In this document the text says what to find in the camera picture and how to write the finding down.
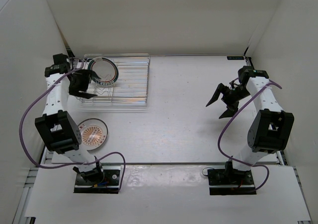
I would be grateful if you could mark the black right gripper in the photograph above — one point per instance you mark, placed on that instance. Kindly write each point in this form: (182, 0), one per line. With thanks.
(231, 107)

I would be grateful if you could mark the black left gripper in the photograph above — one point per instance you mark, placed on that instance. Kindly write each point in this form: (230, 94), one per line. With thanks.
(87, 75)

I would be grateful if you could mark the green rimmed white plate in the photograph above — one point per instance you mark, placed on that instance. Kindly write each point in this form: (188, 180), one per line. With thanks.
(106, 70)

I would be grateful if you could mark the orange sunburst plate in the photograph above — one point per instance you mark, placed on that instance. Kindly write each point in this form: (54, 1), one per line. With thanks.
(94, 133)
(98, 149)

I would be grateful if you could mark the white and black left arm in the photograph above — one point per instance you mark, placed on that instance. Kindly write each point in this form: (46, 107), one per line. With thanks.
(56, 127)

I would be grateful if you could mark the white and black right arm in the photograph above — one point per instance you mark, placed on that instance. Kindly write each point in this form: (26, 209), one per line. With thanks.
(271, 127)

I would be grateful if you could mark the small black label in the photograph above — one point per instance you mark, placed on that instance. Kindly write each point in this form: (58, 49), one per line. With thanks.
(235, 58)

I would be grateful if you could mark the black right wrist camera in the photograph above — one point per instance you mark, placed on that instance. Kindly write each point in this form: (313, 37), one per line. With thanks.
(243, 74)

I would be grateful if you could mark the wire dish rack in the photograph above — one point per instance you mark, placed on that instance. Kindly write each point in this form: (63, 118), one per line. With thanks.
(129, 92)

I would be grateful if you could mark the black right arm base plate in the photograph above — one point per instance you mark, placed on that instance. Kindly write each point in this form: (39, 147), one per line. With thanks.
(239, 184)

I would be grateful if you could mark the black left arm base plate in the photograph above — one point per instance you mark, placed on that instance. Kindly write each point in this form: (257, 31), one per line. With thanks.
(108, 184)

